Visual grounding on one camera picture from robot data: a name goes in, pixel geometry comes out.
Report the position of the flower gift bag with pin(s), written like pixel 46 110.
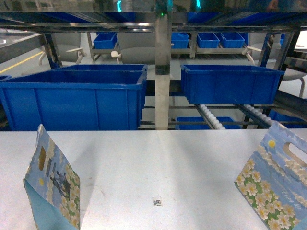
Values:
pixel 274 180
pixel 52 187

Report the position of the QR code sticker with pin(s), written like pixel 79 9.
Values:
pixel 157 201

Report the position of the steel rack post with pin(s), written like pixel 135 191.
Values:
pixel 163 31

